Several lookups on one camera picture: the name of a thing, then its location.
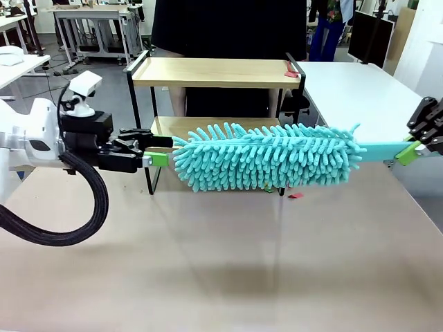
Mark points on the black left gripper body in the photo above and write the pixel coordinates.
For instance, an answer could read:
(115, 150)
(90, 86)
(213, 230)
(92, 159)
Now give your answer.
(86, 128)

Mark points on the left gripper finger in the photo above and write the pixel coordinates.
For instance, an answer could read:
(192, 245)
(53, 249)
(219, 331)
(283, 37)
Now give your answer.
(161, 141)
(159, 160)

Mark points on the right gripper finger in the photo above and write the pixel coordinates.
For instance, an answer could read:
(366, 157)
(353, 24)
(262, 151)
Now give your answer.
(420, 114)
(408, 154)

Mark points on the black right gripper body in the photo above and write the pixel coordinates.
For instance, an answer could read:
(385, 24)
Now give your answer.
(434, 128)

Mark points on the teal microfibre duster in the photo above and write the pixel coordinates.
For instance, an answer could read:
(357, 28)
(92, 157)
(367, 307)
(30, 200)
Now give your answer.
(259, 155)

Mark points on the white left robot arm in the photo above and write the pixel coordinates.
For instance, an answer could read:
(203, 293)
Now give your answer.
(20, 138)

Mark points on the white partition board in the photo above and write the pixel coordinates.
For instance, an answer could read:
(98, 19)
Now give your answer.
(429, 69)

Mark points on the dark floor power strip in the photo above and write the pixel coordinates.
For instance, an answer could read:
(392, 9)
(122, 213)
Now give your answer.
(65, 72)

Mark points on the large white table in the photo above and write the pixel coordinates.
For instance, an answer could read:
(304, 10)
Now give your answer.
(346, 83)

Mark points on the brown cardboard sheet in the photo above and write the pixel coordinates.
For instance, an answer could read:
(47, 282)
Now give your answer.
(403, 31)

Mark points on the small white table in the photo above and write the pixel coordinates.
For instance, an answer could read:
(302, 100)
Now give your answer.
(20, 69)

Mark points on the black monitor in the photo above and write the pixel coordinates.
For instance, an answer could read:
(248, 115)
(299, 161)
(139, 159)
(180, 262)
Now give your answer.
(370, 38)

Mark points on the white cloth bundle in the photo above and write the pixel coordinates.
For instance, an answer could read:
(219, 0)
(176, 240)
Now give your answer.
(10, 55)

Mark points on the black tripod pole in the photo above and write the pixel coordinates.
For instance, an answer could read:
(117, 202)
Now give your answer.
(34, 27)

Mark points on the green paper scrap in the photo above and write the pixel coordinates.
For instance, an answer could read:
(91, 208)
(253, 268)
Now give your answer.
(269, 190)

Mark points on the black office chair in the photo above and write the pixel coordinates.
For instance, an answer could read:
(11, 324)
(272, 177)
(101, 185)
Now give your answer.
(296, 103)

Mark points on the person in blue trousers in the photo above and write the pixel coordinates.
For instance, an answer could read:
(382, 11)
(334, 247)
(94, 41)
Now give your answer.
(323, 38)

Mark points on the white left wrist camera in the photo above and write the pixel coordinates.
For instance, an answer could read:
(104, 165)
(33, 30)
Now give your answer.
(84, 83)

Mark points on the black frame wooden shelf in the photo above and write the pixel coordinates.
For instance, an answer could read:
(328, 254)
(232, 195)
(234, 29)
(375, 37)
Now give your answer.
(214, 77)

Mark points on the grey frame workshop desk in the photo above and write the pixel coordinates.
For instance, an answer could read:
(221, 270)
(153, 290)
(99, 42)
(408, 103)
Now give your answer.
(90, 15)

